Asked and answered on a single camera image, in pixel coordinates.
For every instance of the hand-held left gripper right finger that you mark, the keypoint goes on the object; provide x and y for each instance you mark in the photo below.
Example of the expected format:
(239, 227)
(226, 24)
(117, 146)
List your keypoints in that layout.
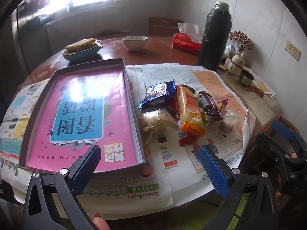
(213, 170)

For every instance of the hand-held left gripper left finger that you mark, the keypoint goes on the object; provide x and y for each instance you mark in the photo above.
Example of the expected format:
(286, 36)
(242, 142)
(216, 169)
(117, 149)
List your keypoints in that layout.
(86, 165)

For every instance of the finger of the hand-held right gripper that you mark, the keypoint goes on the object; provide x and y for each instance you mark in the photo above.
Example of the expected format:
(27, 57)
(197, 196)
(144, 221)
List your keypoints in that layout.
(271, 148)
(284, 129)

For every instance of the red snack packet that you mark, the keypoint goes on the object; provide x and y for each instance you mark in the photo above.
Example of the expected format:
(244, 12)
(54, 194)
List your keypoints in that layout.
(187, 139)

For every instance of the clear green cake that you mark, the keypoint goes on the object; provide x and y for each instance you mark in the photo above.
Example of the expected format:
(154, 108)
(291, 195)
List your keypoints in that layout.
(227, 122)

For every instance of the green snack packet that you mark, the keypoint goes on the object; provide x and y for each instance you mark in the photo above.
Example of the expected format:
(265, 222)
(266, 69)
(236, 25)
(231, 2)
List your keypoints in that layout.
(203, 118)

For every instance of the magenta snack packet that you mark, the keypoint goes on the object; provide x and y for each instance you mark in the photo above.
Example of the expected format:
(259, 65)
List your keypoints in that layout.
(219, 111)

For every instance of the orange snack packet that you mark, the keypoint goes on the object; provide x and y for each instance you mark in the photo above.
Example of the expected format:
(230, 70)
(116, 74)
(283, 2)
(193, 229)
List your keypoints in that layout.
(191, 110)

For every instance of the clear bag of pastries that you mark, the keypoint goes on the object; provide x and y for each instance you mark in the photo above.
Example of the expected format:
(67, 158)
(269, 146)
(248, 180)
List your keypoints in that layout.
(153, 123)

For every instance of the black snack packet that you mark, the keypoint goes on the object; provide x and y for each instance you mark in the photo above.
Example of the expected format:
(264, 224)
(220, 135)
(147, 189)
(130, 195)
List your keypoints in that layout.
(186, 87)

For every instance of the pink shallow cardboard box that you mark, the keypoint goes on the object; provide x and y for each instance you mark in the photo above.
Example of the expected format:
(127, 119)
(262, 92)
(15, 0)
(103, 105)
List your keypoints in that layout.
(91, 66)

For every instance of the person's left hand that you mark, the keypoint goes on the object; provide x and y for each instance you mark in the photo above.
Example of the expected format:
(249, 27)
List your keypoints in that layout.
(102, 222)

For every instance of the folded red white leaflet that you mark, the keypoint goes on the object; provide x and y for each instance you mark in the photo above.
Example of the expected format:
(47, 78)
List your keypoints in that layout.
(249, 127)

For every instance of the newspaper with cartoon pictures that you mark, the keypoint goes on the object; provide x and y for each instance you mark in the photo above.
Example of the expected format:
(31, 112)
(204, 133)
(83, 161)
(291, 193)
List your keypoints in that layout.
(182, 167)

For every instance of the beige paper sheet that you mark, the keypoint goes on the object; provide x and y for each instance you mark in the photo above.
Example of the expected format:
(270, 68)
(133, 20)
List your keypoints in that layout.
(251, 100)

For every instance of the pale yellow envelope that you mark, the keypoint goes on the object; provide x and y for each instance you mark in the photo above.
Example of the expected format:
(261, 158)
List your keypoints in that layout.
(262, 86)

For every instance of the colourful student newspaper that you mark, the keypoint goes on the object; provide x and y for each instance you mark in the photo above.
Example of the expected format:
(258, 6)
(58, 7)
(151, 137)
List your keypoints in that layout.
(134, 189)

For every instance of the steel cup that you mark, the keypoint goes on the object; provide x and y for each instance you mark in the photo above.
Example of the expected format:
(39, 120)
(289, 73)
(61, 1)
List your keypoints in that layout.
(245, 79)

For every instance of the dark purple snack packet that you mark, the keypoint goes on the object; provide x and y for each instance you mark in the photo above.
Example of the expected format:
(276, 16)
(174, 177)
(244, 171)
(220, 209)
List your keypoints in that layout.
(206, 101)

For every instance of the pink book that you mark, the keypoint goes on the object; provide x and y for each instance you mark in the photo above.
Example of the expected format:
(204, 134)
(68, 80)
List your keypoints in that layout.
(79, 95)

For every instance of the white rabbit figurine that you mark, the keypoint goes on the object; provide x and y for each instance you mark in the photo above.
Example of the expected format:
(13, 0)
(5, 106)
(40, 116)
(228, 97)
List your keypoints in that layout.
(236, 64)

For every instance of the yellow card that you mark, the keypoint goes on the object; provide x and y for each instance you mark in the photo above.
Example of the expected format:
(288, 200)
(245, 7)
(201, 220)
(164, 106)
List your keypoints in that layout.
(224, 66)

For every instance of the orange tinted newspaper sheet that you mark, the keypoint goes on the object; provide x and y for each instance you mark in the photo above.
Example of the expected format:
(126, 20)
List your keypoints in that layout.
(211, 81)

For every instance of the blue cookie packet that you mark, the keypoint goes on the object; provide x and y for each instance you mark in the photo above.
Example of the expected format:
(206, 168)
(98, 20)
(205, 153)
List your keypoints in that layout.
(157, 93)

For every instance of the white bottle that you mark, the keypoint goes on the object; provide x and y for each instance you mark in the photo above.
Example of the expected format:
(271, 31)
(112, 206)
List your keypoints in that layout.
(229, 50)

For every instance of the red white bead flower ornament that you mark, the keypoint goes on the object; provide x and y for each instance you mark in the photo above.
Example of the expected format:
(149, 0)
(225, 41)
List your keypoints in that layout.
(241, 39)

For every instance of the white newspaper with black text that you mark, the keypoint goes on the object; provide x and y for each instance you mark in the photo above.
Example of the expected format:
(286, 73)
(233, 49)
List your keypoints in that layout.
(163, 73)

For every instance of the blue bowl with food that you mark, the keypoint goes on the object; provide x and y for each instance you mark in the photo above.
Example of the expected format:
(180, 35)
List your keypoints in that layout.
(79, 54)

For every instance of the black thermos flask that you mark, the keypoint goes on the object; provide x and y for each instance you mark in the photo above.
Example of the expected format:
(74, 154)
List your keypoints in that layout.
(213, 40)

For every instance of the flat pancake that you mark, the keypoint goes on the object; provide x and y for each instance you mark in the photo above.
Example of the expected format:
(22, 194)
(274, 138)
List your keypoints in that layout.
(80, 44)

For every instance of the wooden chopsticks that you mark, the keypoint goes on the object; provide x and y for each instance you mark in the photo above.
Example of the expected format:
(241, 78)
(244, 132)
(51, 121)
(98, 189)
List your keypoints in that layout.
(98, 44)

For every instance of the red tissue box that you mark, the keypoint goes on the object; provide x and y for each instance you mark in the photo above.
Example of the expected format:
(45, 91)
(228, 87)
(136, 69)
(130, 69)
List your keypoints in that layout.
(184, 43)

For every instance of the white ceramic bowl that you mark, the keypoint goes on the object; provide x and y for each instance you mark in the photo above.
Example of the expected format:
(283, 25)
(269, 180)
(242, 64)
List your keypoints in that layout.
(134, 43)

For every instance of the dark cabinet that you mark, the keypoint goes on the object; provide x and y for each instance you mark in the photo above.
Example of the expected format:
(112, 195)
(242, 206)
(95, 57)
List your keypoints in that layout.
(31, 43)

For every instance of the wooden chair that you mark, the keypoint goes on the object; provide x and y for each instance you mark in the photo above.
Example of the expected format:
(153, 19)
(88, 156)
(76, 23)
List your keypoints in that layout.
(163, 26)

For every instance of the wall socket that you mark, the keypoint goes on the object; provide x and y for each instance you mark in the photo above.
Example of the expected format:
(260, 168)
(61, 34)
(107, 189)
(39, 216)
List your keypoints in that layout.
(293, 49)

